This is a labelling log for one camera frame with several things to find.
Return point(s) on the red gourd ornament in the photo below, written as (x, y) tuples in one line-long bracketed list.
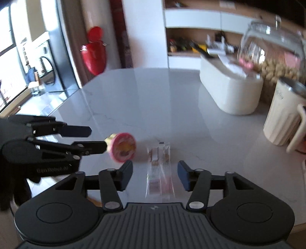
[(94, 55)]

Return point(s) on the clear plastic snack packet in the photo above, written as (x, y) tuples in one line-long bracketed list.
[(159, 177)]

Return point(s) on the pink jelly cup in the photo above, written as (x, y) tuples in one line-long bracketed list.
[(123, 147)]

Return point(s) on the white oval storage box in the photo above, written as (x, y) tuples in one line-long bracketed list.
[(229, 91)]

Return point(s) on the white wooden shelf cabinet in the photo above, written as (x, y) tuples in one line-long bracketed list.
[(191, 18)]

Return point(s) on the yellow black tool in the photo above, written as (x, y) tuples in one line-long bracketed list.
[(199, 48)]

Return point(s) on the person's left hand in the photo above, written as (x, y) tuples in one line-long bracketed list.
[(14, 194)]

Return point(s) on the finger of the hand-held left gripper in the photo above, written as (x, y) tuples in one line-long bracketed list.
[(76, 131), (93, 147)]

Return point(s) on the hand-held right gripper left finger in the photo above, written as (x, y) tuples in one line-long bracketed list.
[(126, 174)]

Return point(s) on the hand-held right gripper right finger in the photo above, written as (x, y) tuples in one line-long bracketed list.
[(183, 176)]

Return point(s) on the white shelf gadget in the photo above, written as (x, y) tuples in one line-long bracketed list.
[(218, 45)]

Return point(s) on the blue bag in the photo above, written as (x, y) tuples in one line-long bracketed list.
[(31, 76)]

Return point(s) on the washing machine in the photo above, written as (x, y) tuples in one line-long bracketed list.
[(49, 67)]

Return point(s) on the glass jar with nuts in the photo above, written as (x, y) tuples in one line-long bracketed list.
[(267, 45)]

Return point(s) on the cream ribbed mug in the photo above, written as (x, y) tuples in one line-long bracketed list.
[(282, 115)]

